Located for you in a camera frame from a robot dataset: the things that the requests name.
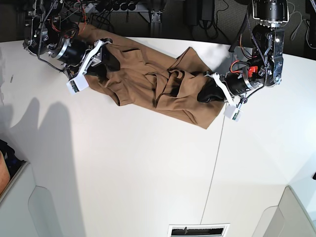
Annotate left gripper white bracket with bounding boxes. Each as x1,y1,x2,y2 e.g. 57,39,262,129
197,71,248,109

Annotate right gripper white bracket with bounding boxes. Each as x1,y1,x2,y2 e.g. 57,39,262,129
60,38,120,80

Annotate tan brown t-shirt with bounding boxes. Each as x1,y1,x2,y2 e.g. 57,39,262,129
79,23,224,129

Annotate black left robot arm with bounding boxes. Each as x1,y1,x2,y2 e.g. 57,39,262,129
197,0,289,108

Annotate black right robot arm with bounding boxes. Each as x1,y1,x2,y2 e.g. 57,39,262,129
23,0,120,79

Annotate black power strip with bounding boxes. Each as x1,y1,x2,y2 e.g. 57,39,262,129
95,0,139,12

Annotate black box under table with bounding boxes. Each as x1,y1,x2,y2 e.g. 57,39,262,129
184,0,215,26

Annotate grey plastic bin right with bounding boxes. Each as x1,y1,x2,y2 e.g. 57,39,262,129
253,186,316,237

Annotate grey plastic bin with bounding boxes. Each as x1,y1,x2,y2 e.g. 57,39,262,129
0,138,82,237
253,186,316,237

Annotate grey plastic bin left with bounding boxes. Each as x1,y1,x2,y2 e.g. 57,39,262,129
0,138,82,237

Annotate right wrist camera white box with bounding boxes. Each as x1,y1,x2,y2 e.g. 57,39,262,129
66,75,89,95

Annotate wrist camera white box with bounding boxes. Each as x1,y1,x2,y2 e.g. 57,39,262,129
66,75,89,95
224,105,243,122

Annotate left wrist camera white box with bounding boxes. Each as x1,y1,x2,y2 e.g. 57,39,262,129
224,105,243,122

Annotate black braided cable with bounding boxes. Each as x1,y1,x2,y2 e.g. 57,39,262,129
34,0,65,74

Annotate red wire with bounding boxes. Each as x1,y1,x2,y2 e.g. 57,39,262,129
48,0,87,38

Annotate aluminium frame post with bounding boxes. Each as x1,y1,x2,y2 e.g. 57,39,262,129
140,0,167,38

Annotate white cable on floor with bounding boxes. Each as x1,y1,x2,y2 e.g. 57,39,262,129
290,9,316,50

